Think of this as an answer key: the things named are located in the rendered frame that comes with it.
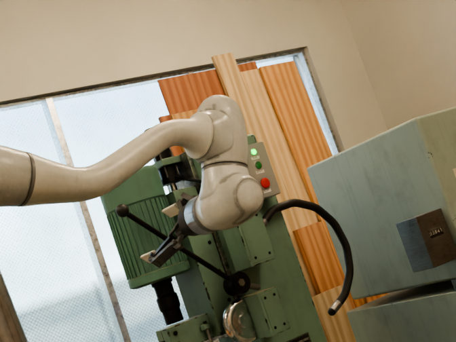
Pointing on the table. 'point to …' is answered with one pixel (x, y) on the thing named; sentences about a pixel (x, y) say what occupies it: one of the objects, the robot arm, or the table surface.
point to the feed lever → (231, 285)
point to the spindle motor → (142, 183)
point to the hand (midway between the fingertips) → (157, 235)
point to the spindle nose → (167, 301)
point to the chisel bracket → (186, 330)
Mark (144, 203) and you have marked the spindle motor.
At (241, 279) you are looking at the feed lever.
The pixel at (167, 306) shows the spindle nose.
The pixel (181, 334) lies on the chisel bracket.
